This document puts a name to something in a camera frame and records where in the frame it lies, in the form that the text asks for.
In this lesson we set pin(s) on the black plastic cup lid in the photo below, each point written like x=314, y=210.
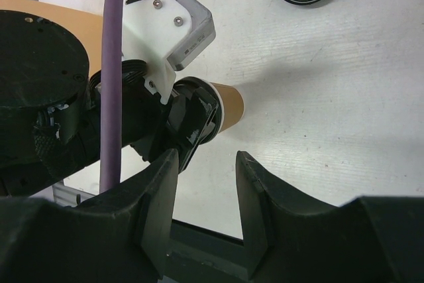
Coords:
x=192, y=81

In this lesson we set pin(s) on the aluminium front rail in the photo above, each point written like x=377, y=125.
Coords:
x=66, y=196

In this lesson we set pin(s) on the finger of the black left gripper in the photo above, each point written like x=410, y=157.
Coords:
x=195, y=120

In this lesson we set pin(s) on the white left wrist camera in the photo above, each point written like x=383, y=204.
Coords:
x=166, y=34

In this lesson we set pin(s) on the brown paper takeout bag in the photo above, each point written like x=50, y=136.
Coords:
x=86, y=27

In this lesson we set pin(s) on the brown paper coffee cup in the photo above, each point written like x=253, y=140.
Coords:
x=232, y=105

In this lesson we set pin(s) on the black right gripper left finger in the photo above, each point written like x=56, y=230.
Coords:
x=118, y=236

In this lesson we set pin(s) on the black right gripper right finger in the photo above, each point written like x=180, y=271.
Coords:
x=289, y=236

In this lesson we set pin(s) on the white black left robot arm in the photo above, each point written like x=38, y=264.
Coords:
x=50, y=129

